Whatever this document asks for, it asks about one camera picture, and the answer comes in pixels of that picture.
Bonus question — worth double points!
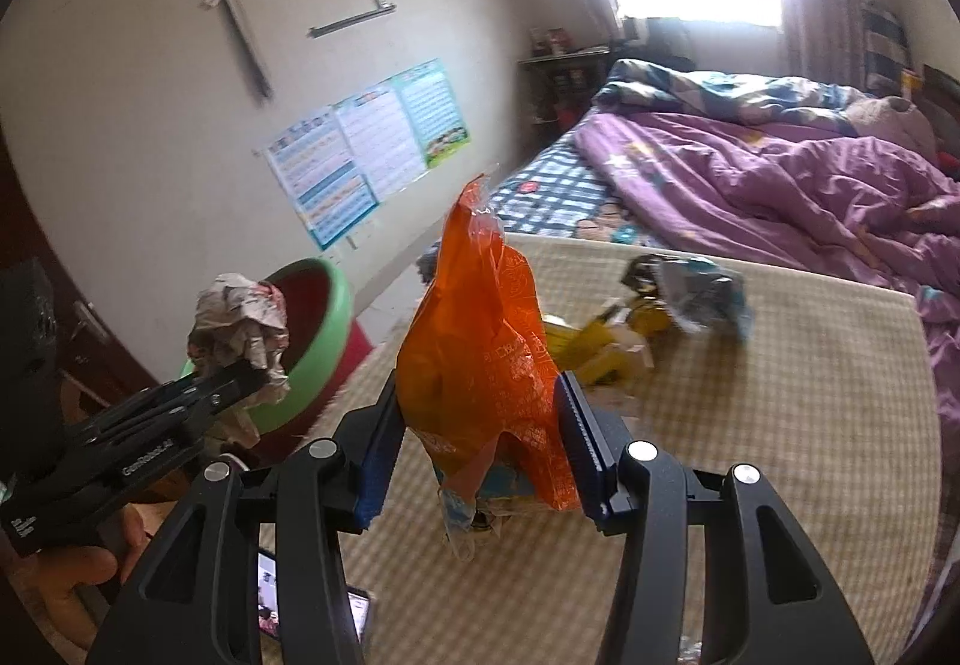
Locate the paper ball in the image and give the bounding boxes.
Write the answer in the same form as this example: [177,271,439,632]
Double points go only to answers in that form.
[187,272,290,449]

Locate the orange plastic snack bag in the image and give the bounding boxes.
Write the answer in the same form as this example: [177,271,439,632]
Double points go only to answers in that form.
[395,176,579,559]

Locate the left hand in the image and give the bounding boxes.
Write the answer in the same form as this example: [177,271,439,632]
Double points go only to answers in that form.
[36,506,149,651]

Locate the smartphone with lit screen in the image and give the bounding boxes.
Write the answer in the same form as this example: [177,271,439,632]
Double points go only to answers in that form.
[254,546,373,644]

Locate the green red plastic basin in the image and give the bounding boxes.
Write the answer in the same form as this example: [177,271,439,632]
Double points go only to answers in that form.
[179,255,376,438]

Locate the dark wooden door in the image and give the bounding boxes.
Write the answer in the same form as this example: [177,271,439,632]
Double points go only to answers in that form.
[2,154,156,464]

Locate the yellow snack wrapper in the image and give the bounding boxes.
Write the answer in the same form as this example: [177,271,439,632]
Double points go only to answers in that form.
[542,300,677,389]

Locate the grey blue crumpled wrapper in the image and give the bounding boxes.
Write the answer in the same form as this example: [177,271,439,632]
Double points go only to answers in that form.
[622,252,754,342]

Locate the purple quilt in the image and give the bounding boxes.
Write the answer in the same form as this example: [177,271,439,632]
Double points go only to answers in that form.
[573,113,958,429]

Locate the blue plaid bed sheet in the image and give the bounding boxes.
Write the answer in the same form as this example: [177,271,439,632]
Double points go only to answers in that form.
[490,136,664,248]

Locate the dark side table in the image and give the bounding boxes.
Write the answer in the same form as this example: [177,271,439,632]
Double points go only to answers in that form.
[519,44,612,149]

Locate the blue patchwork blanket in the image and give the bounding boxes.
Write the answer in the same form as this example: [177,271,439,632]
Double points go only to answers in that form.
[592,59,867,134]

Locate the plaid pillow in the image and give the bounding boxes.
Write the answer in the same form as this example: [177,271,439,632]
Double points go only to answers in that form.
[861,0,911,97]

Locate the blue educational wall posters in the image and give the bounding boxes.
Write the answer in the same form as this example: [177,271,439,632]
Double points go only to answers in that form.
[263,59,470,249]

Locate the dark hanging wall bracket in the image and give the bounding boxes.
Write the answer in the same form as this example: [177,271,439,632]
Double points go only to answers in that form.
[202,0,275,103]

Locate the grey wall rail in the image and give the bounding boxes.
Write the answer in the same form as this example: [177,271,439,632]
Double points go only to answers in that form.
[308,0,397,40]

